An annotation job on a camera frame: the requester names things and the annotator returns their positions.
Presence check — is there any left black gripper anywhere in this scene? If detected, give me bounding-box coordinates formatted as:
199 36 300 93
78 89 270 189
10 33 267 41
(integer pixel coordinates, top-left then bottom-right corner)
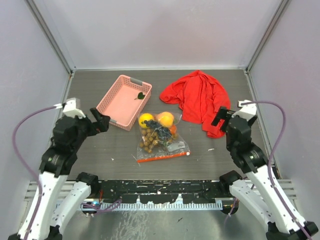
71 107 109 151

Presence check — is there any yellow lemon fruit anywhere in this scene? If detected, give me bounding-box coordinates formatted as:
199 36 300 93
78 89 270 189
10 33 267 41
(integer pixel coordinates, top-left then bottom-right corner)
138 113 155 129

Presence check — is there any brown longan bunch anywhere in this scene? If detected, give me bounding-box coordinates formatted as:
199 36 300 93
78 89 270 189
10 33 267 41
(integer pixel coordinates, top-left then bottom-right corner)
139 129 179 153

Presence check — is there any clear zip top bag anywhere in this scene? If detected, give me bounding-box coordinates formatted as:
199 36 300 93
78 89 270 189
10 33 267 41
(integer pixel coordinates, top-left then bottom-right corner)
136 111 191 164

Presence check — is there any yellow orange peach fruit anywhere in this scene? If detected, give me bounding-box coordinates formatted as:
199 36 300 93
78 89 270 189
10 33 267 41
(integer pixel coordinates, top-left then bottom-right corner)
157 111 175 128

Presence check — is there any dark grape bunch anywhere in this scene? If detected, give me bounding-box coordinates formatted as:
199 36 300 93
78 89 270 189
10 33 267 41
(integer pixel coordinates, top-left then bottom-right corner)
147 120 173 143

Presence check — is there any orange tangerine fruit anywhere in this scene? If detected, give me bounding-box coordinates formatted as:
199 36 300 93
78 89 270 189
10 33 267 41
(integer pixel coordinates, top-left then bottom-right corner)
169 124 177 136

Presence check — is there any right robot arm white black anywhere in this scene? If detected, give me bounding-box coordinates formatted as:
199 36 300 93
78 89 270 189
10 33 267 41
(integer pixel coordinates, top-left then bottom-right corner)
211 101 319 240

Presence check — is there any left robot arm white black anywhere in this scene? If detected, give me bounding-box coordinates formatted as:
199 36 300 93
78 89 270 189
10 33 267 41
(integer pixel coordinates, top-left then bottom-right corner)
8 107 111 240

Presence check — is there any red cloth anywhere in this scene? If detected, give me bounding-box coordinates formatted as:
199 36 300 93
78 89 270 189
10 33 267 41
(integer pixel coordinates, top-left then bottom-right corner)
159 70 231 139

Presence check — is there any pink plastic basket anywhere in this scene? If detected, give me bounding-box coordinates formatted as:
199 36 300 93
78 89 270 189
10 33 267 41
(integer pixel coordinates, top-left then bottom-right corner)
96 74 152 131

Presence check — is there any loose green leaf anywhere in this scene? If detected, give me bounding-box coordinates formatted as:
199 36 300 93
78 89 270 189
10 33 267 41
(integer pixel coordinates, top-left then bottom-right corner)
135 92 146 100

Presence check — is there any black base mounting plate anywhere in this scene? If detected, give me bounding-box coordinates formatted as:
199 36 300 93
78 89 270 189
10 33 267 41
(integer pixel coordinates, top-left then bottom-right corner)
100 180 232 204

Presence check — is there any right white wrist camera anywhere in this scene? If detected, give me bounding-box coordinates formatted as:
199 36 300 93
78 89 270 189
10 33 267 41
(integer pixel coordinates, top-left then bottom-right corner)
231 100 257 121

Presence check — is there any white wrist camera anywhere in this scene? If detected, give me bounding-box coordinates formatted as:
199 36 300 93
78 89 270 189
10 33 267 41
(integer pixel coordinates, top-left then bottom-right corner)
231 100 257 121
54 97 86 119

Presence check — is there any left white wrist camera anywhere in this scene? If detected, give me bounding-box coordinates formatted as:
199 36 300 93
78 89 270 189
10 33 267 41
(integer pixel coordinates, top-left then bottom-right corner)
54 97 86 119

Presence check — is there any white slotted cable duct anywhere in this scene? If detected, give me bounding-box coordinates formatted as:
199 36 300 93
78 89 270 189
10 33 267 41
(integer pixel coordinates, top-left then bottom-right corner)
79 201 223 211

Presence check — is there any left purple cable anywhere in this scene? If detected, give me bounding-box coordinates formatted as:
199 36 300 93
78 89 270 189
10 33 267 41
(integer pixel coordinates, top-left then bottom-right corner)
12 104 123 240

